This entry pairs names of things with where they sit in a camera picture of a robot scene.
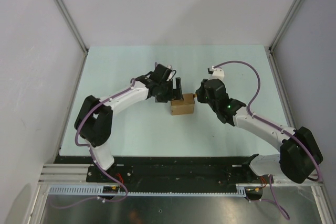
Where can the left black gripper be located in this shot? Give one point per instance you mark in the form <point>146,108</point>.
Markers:
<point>174,94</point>

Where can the right aluminium corner post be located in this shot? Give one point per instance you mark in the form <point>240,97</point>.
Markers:
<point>290,15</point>

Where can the aluminium front rail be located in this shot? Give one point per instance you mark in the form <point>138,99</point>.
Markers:
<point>65,172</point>

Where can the aluminium corner post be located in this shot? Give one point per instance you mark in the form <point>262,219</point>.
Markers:
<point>290,15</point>
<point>60,4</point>

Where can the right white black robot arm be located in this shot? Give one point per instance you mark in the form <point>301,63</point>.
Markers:
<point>298,151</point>

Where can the right aluminium side rail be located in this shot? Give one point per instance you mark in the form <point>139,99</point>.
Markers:
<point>281,89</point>

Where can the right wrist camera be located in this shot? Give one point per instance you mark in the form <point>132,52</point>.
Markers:
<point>216,73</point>

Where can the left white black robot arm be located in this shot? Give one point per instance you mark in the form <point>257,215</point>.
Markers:
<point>93,124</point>

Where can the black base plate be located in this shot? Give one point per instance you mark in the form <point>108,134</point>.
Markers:
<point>114,191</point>

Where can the left aluminium corner post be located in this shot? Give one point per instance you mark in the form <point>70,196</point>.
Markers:
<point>60,4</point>

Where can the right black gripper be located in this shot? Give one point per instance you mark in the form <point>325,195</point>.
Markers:
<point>200,92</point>

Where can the brown cardboard express box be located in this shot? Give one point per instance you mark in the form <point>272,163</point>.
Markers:
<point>185,106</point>

